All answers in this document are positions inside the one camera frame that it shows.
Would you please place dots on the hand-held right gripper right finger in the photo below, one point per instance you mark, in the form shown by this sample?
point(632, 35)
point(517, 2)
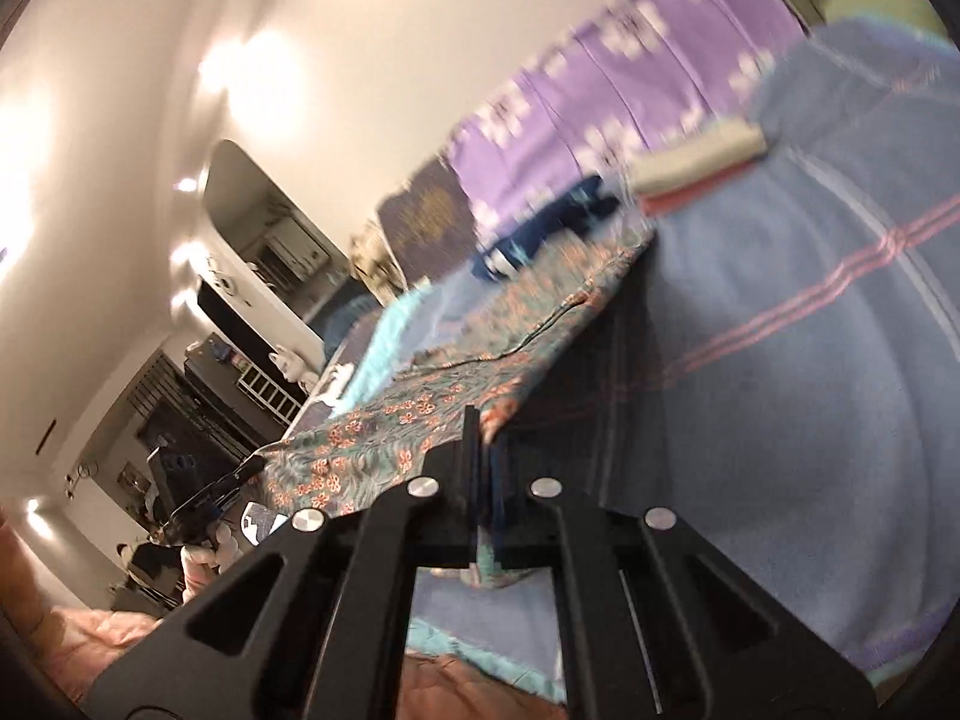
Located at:
point(517, 517)

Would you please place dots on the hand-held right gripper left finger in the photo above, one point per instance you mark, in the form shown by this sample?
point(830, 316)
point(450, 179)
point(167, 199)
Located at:
point(442, 510)

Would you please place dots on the teal floral shirt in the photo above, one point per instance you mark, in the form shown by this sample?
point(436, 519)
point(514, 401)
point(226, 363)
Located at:
point(360, 435)

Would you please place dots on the person's left hand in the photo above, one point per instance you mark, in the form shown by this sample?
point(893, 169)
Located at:
point(202, 559)

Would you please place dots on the white slatted rack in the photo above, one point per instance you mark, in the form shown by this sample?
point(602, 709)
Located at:
point(266, 394)

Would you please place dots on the white cat figurine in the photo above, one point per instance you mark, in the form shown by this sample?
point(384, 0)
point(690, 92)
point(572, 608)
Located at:
point(289, 364)

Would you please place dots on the dark patterned bedsheet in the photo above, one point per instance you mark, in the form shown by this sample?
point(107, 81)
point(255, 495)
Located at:
point(345, 319)

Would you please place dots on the beige striped cloth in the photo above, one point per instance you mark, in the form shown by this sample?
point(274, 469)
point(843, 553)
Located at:
point(375, 262)

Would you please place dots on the navy star fleece blanket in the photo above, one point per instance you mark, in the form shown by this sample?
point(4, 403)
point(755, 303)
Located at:
point(540, 229)

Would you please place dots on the dark pillow with gold tree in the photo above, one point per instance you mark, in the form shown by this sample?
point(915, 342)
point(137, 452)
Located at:
point(427, 217)

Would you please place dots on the white round device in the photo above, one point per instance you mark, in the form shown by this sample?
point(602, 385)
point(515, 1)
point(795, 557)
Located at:
point(225, 281)

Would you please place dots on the blue plaid bed cover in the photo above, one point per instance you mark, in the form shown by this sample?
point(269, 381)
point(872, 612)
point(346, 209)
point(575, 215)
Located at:
point(787, 352)

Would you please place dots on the folded pink garment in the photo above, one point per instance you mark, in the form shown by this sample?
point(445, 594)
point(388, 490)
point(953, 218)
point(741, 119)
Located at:
point(675, 200)

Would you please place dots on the folded beige garment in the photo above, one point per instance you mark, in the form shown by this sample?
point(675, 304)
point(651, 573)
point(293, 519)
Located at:
point(690, 157)

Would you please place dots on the purple floral pillow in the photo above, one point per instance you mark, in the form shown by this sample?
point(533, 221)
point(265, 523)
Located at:
point(600, 90)

